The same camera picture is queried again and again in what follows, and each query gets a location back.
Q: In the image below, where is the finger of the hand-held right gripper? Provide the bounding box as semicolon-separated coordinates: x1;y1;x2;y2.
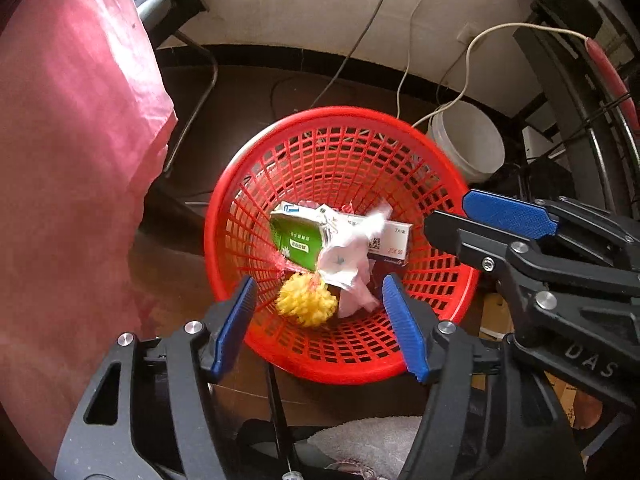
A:
424;210;558;311
462;189;640;271

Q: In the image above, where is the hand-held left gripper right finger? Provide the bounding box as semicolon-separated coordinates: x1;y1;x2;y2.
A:
381;274;586;480

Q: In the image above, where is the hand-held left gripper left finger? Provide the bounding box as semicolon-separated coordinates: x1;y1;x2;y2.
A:
55;275;258;480

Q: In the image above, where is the long white cardboard box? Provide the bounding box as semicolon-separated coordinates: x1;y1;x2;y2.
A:
325;210;415;266

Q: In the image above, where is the yellow mesh scrubber ball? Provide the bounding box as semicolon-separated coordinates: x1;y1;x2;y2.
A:
276;274;337;330

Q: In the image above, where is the white paper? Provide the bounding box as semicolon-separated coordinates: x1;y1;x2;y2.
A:
317;202;393;321

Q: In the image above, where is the green cardboard box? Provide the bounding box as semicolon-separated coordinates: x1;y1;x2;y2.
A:
270;201;328;272

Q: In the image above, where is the red plastic mesh basket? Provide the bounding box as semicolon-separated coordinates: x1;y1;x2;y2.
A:
204;106;482;386

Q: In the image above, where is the brown cardboard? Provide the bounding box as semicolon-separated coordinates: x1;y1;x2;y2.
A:
470;290;606;428

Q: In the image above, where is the white plastic bucket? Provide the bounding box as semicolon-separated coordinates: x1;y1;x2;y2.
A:
426;100;506;183

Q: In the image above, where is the black rod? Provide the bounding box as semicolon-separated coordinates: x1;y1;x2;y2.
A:
264;365;297;478

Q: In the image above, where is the white towel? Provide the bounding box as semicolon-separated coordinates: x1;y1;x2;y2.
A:
306;415;426;476

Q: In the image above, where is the black exercise machine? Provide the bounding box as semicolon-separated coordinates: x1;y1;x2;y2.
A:
512;0;640;241

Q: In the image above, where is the pink cloth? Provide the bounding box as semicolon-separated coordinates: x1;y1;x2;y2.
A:
0;0;180;466

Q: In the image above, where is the black office chair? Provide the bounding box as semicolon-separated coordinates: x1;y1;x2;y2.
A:
122;0;221;178

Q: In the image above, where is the cream hose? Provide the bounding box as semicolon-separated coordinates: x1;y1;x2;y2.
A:
412;22;593;128

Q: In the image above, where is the thin white cable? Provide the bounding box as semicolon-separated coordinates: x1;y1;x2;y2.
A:
395;0;428;118

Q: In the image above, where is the grey cable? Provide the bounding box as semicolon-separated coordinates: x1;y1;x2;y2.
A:
270;0;413;116

